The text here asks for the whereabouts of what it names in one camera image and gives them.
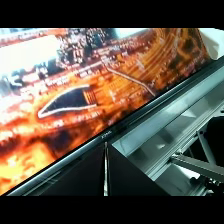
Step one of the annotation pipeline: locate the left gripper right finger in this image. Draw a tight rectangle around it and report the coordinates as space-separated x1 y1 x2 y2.
107 143 168 197

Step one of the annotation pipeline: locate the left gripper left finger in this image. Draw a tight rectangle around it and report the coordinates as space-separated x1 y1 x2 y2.
42 142 107 197

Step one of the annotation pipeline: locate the silver frame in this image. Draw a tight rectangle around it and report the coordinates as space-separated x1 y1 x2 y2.
111 70 224 197

